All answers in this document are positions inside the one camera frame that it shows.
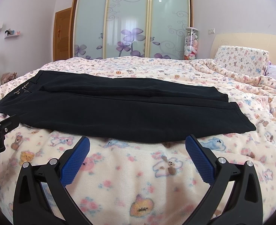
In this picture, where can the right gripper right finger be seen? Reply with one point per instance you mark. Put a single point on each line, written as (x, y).
(244, 205)

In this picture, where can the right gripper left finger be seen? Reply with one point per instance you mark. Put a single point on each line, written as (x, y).
(30, 204)

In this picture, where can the black pants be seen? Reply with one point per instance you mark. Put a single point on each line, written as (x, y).
(141, 110)

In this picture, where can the floral teddy print blanket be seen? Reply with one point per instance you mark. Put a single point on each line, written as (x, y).
(130, 183)

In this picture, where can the wooden door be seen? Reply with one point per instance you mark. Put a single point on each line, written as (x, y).
(61, 34)

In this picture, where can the teddy print pillow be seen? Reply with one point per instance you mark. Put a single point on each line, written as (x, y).
(243, 60)

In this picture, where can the beige headboard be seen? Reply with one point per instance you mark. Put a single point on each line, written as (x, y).
(254, 40)

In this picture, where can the clear tube of plush toys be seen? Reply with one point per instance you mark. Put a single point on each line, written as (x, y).
(191, 43)

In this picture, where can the frosted glass sliding wardrobe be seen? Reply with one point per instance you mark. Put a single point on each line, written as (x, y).
(101, 29)

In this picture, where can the small white wall shelf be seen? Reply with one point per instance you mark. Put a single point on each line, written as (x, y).
(11, 34)

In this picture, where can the white wall socket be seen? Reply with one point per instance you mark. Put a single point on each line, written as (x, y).
(211, 31)

